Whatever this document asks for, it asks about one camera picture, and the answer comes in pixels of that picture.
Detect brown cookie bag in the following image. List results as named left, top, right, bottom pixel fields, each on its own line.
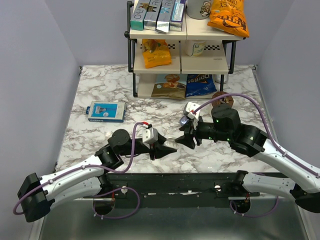
left=151, top=73, right=188, bottom=100

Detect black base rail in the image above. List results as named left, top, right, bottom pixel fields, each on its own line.
left=94, top=173, right=260, bottom=213

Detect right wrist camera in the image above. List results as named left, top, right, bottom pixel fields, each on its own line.
left=183, top=101, right=200, bottom=129

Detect purple earbud charging case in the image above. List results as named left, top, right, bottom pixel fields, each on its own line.
left=179, top=116, right=189, bottom=126

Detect blue Doritos bag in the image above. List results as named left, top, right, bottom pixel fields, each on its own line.
left=185, top=74, right=217, bottom=97

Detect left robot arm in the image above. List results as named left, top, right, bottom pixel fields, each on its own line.
left=16, top=127, right=179, bottom=223

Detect beige three-tier shelf rack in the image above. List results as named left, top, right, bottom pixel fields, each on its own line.
left=124, top=0, right=242, bottom=98

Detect purple white box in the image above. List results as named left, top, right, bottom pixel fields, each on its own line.
left=169, top=0, right=186, bottom=32

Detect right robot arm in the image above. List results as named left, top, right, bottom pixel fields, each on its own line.
left=175, top=102, right=320, bottom=213

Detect silver can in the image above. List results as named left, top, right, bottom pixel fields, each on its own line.
left=213, top=74, right=229, bottom=84

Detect white earbud charging case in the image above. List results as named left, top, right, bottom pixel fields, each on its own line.
left=163, top=138, right=179, bottom=150

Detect white yogurt cup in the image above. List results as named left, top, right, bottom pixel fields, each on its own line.
left=184, top=40, right=206, bottom=57

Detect orange kettle chips bag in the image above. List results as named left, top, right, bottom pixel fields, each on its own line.
left=207, top=0, right=250, bottom=38

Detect orange snack bag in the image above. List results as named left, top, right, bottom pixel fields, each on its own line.
left=142, top=39, right=172, bottom=69

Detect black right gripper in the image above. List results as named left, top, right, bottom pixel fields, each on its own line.
left=175, top=113, right=232, bottom=149

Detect silver blue RO box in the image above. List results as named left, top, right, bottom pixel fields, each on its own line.
left=156, top=0, right=175, bottom=33

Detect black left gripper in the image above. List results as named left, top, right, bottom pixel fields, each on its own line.
left=119, top=132, right=177, bottom=162

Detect blue razor box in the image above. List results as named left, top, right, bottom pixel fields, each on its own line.
left=86, top=101, right=127, bottom=123

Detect teal RO box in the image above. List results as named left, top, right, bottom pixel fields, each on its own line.
left=130, top=0, right=150, bottom=31

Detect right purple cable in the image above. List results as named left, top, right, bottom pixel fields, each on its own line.
left=191, top=93, right=320, bottom=219

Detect grey printed mug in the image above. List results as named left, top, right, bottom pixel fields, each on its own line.
left=186, top=0, right=213, bottom=20

